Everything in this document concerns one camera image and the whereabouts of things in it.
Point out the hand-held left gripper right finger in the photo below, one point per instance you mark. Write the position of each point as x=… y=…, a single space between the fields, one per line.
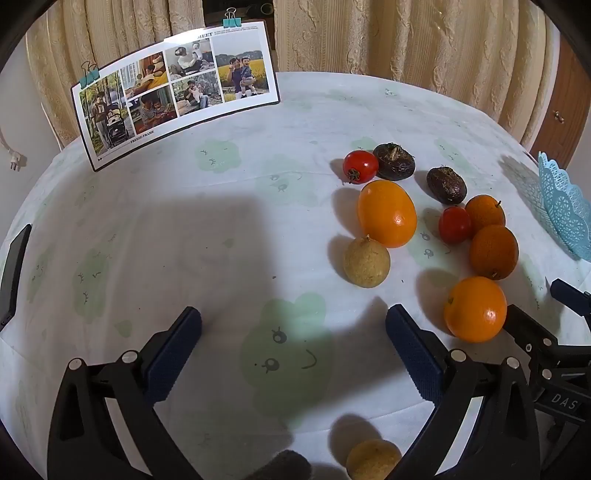
x=415 y=355

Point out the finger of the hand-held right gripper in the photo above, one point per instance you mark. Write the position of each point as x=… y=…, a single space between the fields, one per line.
x=531 y=330
x=570 y=295

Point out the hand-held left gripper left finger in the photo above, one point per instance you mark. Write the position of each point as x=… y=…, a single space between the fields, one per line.
x=175 y=355

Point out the round bright orange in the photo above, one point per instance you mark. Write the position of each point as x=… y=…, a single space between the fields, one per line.
x=475 y=309

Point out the blue plastic lattice basket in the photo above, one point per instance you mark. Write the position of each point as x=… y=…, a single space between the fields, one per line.
x=565 y=212

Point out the dark orange mandarin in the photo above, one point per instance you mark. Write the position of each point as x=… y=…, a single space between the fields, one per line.
x=493 y=252

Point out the tan round fruit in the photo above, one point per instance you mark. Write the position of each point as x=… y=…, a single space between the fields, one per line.
x=366 y=261
x=373 y=459

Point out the small orange mandarin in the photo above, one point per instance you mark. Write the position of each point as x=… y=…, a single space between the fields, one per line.
x=485 y=211

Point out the red tomato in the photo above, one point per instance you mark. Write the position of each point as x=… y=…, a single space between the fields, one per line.
x=360 y=166
x=454 y=225

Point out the large oval orange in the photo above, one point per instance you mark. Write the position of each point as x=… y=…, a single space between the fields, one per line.
x=387 y=213

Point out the dark brown round fruit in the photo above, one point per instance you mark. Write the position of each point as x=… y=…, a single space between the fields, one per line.
x=393 y=161
x=446 y=185

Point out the white printed tablecloth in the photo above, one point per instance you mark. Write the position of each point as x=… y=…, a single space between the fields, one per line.
x=207 y=240

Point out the brown wooden door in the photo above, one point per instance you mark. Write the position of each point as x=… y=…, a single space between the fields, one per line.
x=561 y=134

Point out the metal door latch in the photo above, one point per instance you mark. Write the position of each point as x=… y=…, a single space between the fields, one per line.
x=558 y=115

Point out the black phone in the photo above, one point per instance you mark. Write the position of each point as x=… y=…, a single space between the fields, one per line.
x=14 y=272

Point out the white power plug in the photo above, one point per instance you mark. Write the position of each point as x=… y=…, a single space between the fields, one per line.
x=15 y=161

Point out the photo collage board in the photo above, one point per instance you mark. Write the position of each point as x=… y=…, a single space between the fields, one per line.
x=175 y=92

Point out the teal binder clip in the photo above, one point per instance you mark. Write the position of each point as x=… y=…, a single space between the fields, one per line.
x=89 y=76
x=232 y=19

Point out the beige embroidered curtain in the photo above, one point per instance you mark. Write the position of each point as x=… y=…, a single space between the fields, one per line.
x=115 y=46
x=415 y=41

